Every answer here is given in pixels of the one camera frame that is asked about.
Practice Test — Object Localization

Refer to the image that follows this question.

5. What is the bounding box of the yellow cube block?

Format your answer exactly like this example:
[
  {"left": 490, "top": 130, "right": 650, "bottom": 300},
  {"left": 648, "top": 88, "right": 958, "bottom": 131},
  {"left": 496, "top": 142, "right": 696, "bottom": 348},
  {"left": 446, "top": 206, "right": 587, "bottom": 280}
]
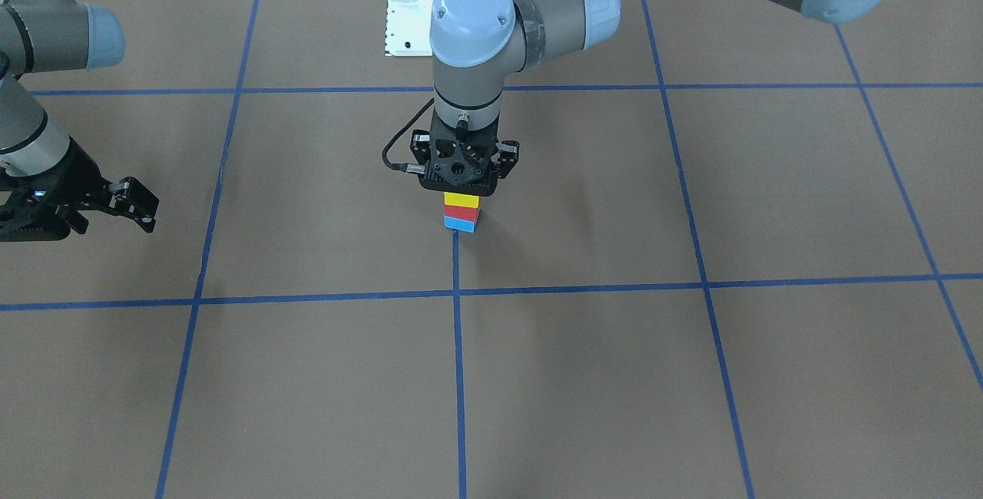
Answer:
[{"left": 443, "top": 192, "right": 481, "bottom": 209}]

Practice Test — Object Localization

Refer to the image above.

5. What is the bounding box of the blue cube block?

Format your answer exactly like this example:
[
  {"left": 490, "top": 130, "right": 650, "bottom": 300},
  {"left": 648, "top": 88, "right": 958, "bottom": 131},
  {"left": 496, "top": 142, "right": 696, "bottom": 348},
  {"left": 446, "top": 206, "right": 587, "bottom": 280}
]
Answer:
[{"left": 443, "top": 216, "right": 477, "bottom": 233}]

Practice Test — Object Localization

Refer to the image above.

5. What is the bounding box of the brown paper table mat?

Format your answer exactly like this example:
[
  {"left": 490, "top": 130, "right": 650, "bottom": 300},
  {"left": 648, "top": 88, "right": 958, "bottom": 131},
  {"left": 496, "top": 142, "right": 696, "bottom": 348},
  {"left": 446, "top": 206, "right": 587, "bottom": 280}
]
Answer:
[{"left": 2, "top": 0, "right": 982, "bottom": 498}]

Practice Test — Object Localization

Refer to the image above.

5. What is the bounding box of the red cube block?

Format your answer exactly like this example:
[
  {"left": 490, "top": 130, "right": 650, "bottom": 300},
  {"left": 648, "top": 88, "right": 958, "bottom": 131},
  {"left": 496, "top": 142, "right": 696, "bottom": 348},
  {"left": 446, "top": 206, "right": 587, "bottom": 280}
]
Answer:
[{"left": 443, "top": 204, "right": 480, "bottom": 223}]

